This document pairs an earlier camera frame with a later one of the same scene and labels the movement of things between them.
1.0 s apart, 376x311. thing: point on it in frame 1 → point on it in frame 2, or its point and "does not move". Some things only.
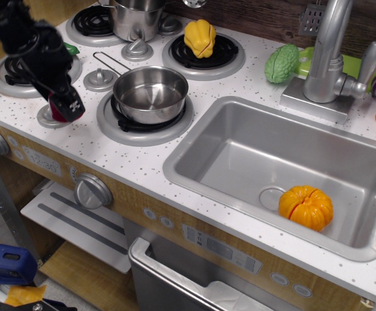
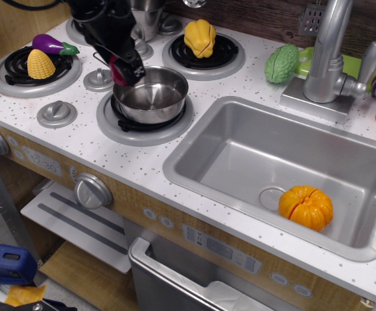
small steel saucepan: (149, 94) does not move
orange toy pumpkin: (306, 207) does not move
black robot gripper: (41, 51) → (109, 29)
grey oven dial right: (91, 192) does not move
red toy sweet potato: (56, 114) → (117, 72)
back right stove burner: (227, 57) does not move
